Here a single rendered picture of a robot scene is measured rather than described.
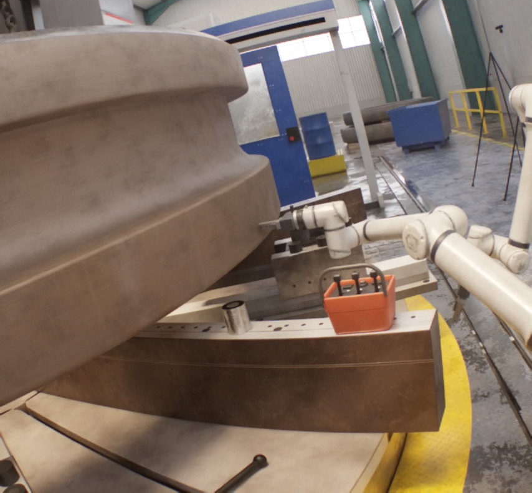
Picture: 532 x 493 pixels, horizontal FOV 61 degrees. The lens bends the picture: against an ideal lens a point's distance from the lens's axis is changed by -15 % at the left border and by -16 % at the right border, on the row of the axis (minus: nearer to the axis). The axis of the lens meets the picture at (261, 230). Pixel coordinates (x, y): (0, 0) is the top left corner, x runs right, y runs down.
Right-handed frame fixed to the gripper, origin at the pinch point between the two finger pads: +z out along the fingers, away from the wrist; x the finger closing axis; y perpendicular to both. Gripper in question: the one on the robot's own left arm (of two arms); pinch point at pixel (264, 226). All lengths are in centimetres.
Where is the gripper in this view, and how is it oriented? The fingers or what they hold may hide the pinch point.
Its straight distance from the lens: 211.8
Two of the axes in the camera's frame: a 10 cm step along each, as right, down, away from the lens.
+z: -9.4, 1.7, 3.1
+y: -2.4, -9.5, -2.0
